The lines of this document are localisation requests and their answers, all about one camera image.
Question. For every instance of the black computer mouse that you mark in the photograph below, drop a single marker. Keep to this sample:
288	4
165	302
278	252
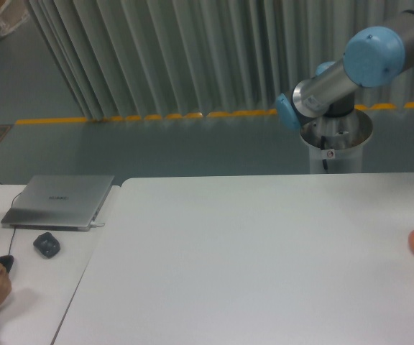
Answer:
6	263

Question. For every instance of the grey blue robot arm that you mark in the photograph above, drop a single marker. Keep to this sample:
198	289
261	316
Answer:
372	58

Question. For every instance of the small black controller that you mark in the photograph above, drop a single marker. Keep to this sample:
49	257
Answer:
47	245

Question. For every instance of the silver closed laptop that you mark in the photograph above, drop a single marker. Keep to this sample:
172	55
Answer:
59	202

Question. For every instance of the white usb plug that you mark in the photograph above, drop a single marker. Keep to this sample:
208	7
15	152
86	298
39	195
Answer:
96	225

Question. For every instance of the grey pleated curtain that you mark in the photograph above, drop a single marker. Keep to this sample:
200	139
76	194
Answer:
147	58

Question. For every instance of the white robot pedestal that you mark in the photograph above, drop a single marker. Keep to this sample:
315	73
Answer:
335	144

